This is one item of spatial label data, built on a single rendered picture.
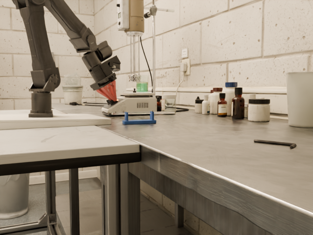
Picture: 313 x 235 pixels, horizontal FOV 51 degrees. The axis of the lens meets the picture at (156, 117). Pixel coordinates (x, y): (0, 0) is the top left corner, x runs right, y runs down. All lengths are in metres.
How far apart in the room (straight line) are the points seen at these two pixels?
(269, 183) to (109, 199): 0.36
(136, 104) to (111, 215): 0.69
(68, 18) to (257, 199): 0.97
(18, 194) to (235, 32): 2.06
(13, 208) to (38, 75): 1.87
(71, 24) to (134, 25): 0.56
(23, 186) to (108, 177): 2.22
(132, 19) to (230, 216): 1.36
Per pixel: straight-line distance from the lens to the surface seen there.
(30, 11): 1.12
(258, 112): 1.09
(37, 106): 1.12
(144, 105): 1.30
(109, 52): 1.33
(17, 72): 3.65
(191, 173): 0.48
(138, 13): 1.73
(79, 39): 1.24
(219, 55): 1.60
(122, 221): 0.69
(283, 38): 1.30
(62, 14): 1.20
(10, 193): 2.83
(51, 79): 1.12
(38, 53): 1.12
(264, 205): 0.37
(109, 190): 0.66
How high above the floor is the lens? 1.01
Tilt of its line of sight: 5 degrees down
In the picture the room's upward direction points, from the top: straight up
